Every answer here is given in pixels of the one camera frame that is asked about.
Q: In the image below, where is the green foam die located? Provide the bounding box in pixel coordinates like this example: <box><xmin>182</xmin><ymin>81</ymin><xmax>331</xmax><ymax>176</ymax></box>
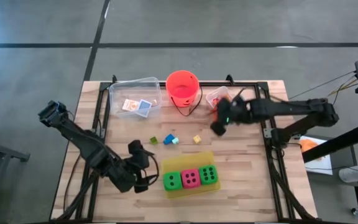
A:
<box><xmin>162</xmin><ymin>170</ymin><xmax>183</xmax><ymax>192</ymax></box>
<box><xmin>198</xmin><ymin>164</ymin><xmax>219</xmax><ymax>186</ymax></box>

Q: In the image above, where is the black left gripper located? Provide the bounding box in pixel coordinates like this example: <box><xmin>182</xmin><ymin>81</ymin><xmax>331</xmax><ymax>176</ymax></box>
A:
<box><xmin>127</xmin><ymin>139</ymin><xmax>159</xmax><ymax>194</ymax></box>

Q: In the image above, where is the orange card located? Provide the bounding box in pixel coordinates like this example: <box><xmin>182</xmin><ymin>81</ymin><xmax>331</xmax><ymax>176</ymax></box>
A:
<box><xmin>122</xmin><ymin>98</ymin><xmax>140</xmax><ymax>112</ymax></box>

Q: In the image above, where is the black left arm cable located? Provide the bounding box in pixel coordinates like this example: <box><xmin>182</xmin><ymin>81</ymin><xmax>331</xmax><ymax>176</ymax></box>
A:
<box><xmin>63</xmin><ymin>110</ymin><xmax>160</xmax><ymax>189</ymax></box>

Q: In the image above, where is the grey metal stand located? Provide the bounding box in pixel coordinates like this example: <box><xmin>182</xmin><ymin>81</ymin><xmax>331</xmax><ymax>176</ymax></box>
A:
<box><xmin>0</xmin><ymin>133</ymin><xmax>30</xmax><ymax>224</ymax></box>

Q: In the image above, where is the large clear plastic container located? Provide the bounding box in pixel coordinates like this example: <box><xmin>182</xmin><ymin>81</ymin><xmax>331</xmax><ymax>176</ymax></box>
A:
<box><xmin>109</xmin><ymin>77</ymin><xmax>163</xmax><ymax>122</ymax></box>

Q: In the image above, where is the blue playing card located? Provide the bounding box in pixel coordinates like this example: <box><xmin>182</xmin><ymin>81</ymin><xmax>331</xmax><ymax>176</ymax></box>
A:
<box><xmin>135</xmin><ymin>99</ymin><xmax>153</xmax><ymax>119</ymax></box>

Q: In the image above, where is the blue toy block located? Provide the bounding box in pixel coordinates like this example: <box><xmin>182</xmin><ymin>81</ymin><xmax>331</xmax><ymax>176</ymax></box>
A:
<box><xmin>162</xmin><ymin>133</ymin><xmax>176</xmax><ymax>146</ymax></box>

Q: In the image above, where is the yellow translucent plastic bin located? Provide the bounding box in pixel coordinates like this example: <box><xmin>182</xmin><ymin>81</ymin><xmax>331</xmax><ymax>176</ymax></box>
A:
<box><xmin>160</xmin><ymin>151</ymin><xmax>222</xmax><ymax>200</ymax></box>

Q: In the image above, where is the thin black cable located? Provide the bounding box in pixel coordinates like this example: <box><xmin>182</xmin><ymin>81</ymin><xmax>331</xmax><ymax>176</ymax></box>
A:
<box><xmin>289</xmin><ymin>70</ymin><xmax>358</xmax><ymax>101</ymax></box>

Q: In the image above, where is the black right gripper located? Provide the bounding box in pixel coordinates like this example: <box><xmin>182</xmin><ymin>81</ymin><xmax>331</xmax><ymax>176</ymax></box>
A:
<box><xmin>210</xmin><ymin>96</ymin><xmax>252</xmax><ymax>136</ymax></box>

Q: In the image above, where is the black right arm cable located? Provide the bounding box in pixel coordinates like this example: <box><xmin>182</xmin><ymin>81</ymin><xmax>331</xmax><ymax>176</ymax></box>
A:
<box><xmin>233</xmin><ymin>86</ymin><xmax>291</xmax><ymax>103</ymax></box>

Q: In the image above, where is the orange plastic bucket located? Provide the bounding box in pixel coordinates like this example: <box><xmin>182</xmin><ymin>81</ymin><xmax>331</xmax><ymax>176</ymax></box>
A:
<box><xmin>165</xmin><ymin>70</ymin><xmax>203</xmax><ymax>118</ymax></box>

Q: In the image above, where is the white side table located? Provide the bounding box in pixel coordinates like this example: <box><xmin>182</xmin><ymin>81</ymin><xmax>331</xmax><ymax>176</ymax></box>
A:
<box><xmin>299</xmin><ymin>136</ymin><xmax>334</xmax><ymax>175</ymax></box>

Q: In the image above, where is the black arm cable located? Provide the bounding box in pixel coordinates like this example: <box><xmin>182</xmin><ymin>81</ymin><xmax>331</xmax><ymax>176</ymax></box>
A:
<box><xmin>63</xmin><ymin>110</ymin><xmax>160</xmax><ymax>189</ymax></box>
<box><xmin>233</xmin><ymin>86</ymin><xmax>291</xmax><ymax>103</ymax></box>

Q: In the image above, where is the orange cloth object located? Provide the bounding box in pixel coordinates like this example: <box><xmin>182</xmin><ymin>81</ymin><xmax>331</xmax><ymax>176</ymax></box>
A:
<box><xmin>300</xmin><ymin>139</ymin><xmax>320</xmax><ymax>154</ymax></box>

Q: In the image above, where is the thin yellow cable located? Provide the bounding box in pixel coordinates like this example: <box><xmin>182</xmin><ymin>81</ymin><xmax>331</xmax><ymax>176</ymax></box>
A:
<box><xmin>326</xmin><ymin>75</ymin><xmax>358</xmax><ymax>98</ymax></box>

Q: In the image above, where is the pink foam die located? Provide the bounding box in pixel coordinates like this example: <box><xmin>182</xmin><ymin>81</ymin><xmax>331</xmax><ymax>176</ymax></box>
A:
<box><xmin>181</xmin><ymin>168</ymin><xmax>202</xmax><ymax>190</ymax></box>

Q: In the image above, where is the small clear plastic container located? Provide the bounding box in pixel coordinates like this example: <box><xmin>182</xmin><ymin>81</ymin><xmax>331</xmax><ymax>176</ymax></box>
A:
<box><xmin>206</xmin><ymin>85</ymin><xmax>233</xmax><ymax>109</ymax></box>

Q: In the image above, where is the black diagonal beam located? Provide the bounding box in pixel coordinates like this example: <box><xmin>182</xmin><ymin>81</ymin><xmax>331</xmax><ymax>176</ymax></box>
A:
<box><xmin>301</xmin><ymin>123</ymin><xmax>358</xmax><ymax>163</ymax></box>

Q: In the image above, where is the black aluminium table frame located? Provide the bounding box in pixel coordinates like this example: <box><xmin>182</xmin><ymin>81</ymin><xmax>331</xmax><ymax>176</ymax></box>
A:
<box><xmin>54</xmin><ymin>74</ymin><xmax>320</xmax><ymax>223</ymax></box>

